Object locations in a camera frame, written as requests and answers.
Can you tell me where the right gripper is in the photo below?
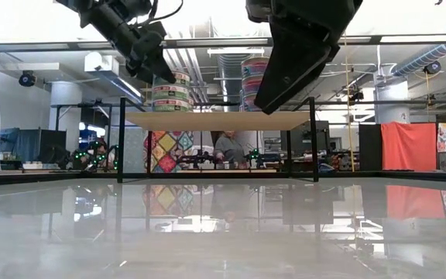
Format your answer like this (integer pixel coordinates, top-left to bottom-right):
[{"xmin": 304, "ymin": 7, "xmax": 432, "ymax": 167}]
[{"xmin": 245, "ymin": 0, "xmax": 364, "ymax": 115}]

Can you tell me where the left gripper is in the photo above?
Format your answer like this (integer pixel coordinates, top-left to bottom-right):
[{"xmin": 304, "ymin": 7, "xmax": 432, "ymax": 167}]
[{"xmin": 78, "ymin": 2, "xmax": 178, "ymax": 84}]

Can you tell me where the colourful patchwork quilt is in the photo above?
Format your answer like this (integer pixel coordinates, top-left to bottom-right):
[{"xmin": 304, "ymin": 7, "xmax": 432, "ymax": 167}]
[{"xmin": 143, "ymin": 129, "xmax": 195, "ymax": 174}]

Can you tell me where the white round column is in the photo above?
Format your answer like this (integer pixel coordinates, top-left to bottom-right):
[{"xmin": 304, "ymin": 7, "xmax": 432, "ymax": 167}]
[
  {"xmin": 49, "ymin": 81, "xmax": 84, "ymax": 131},
  {"xmin": 373, "ymin": 79, "xmax": 411, "ymax": 125}
]

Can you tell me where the black panel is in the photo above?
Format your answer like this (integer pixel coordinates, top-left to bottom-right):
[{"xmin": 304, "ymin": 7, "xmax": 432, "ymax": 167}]
[{"xmin": 358, "ymin": 123, "xmax": 383, "ymax": 171}]

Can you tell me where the person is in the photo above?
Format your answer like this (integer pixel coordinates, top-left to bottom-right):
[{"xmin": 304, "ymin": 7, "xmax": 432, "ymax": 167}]
[{"xmin": 213, "ymin": 130, "xmax": 248, "ymax": 166}]

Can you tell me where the orange cloth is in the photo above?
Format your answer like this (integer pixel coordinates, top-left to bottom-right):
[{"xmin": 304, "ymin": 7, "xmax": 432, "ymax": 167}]
[{"xmin": 380, "ymin": 122, "xmax": 438, "ymax": 172}]

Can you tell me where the dark computer monitor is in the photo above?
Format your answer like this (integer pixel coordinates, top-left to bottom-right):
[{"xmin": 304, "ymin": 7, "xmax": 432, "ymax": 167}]
[{"xmin": 0, "ymin": 127, "xmax": 23, "ymax": 156}]

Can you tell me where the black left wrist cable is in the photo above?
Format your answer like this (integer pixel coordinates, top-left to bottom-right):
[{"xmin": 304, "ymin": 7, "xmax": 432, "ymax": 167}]
[{"xmin": 145, "ymin": 0, "xmax": 185, "ymax": 25}]

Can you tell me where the yellow hanging cord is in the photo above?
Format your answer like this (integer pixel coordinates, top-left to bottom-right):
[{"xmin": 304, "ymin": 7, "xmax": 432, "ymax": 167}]
[{"xmin": 341, "ymin": 30, "xmax": 355, "ymax": 172}]

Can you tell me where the wooden shelf black frame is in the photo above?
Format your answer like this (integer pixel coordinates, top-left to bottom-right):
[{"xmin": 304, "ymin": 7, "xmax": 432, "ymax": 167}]
[{"xmin": 116, "ymin": 96, "xmax": 320, "ymax": 183}]

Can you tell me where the silver ventilation duct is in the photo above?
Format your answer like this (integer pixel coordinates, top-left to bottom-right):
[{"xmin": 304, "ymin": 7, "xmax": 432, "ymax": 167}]
[{"xmin": 391, "ymin": 19, "xmax": 446, "ymax": 78}]

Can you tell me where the black ceiling camera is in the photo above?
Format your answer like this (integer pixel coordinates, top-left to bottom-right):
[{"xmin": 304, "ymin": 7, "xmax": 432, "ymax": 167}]
[
  {"xmin": 423, "ymin": 60, "xmax": 442, "ymax": 75},
  {"xmin": 17, "ymin": 70, "xmax": 37, "ymax": 88}
]

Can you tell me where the black metal table frame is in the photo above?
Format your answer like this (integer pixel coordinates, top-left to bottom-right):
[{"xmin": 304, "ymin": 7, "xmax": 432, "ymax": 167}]
[{"xmin": 0, "ymin": 170, "xmax": 446, "ymax": 188}]

